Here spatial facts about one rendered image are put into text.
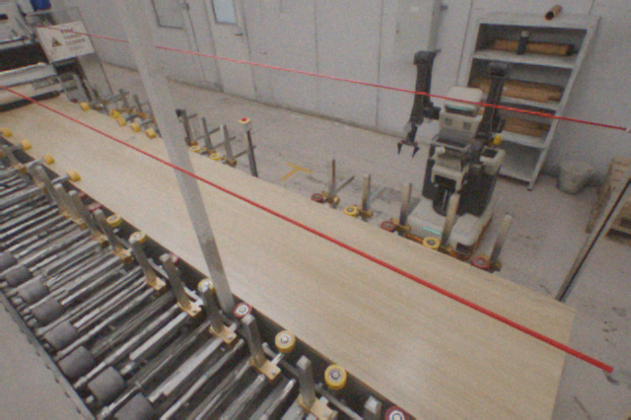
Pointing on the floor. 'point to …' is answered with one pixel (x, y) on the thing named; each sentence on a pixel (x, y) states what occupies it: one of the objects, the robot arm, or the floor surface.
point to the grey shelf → (563, 71)
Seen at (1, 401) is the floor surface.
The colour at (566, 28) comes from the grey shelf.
